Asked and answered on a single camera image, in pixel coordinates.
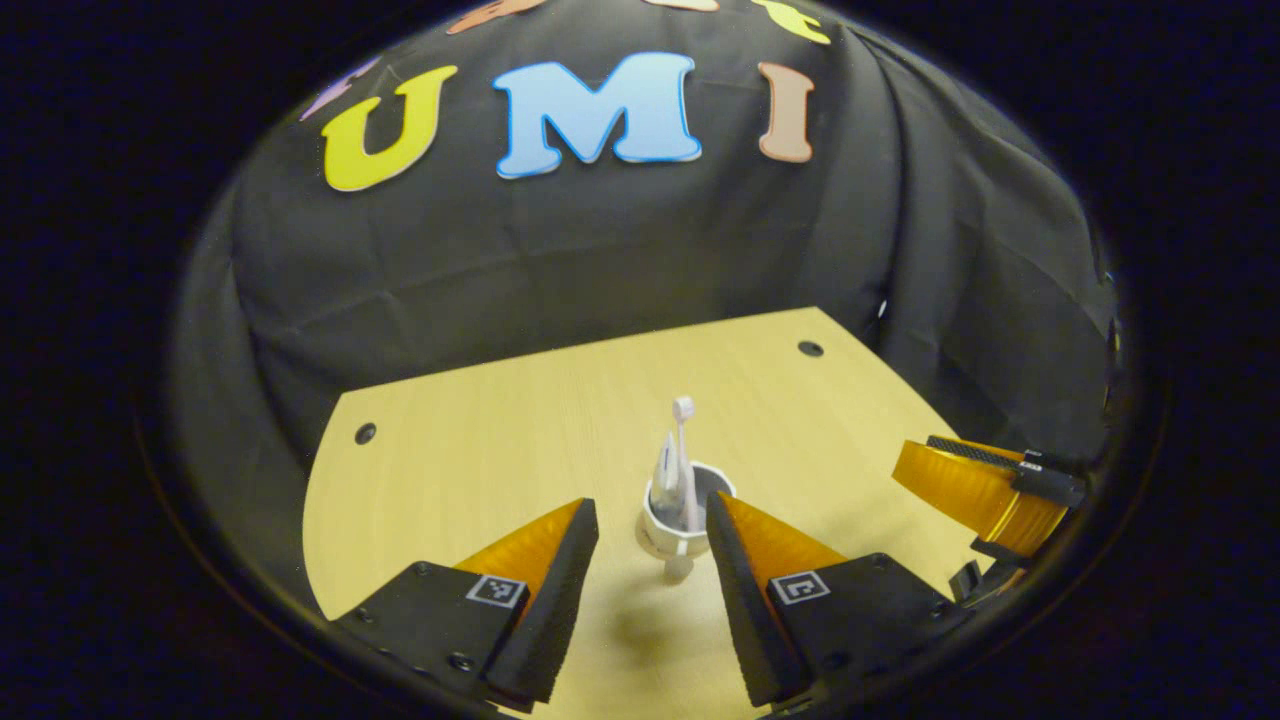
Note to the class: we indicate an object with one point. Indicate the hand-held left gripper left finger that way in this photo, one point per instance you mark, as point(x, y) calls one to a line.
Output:
point(560, 610)

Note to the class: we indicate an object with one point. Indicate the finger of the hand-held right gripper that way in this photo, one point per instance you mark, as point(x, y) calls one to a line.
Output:
point(960, 480)

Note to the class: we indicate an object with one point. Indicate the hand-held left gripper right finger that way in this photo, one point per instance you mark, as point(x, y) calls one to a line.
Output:
point(745, 610)

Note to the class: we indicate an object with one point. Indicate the white cup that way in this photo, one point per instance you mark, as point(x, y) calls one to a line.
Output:
point(660, 535)

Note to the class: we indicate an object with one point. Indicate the white toothpaste tube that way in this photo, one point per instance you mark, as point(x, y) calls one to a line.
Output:
point(666, 470)

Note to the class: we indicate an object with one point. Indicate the white toothbrush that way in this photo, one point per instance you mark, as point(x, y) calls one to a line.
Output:
point(684, 450)

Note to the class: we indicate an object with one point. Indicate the wooden desktop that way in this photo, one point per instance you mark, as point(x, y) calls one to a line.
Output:
point(480, 450)

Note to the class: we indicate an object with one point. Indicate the black backdrop cloth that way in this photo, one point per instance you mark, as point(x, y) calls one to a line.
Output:
point(600, 250)

